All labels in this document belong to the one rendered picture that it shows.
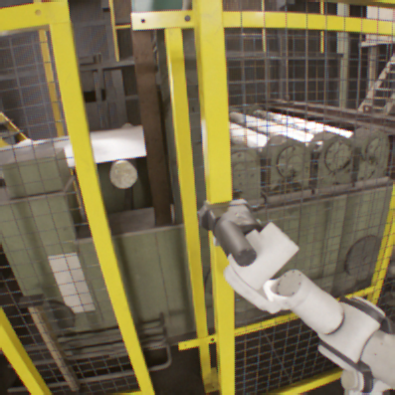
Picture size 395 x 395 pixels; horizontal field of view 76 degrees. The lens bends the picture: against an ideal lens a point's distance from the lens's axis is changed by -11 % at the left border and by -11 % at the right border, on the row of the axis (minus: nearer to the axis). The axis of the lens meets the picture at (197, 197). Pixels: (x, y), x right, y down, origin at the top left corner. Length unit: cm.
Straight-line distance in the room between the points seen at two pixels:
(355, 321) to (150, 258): 127
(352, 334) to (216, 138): 47
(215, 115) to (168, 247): 114
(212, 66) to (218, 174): 23
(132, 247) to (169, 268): 26
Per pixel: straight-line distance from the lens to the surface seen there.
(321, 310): 56
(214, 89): 59
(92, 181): 79
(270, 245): 45
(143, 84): 138
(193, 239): 115
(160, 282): 177
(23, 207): 161
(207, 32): 60
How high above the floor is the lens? 163
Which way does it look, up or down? 23 degrees down
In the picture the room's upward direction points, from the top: 5 degrees counter-clockwise
